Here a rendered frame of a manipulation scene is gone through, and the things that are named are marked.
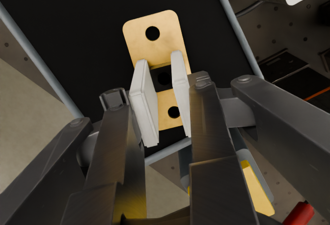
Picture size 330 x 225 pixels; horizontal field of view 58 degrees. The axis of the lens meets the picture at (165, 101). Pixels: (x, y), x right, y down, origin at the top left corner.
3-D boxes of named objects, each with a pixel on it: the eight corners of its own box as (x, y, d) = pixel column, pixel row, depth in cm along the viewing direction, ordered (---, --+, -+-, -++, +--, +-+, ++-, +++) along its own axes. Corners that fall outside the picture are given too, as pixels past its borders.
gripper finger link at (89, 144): (140, 154, 13) (76, 170, 13) (144, 110, 18) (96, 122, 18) (130, 125, 13) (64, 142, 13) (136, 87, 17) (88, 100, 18)
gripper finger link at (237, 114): (193, 108, 12) (264, 91, 12) (185, 74, 17) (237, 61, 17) (200, 139, 13) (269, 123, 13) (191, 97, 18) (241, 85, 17)
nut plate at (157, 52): (202, 118, 23) (204, 125, 22) (154, 130, 23) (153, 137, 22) (175, 7, 20) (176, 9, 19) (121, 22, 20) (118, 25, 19)
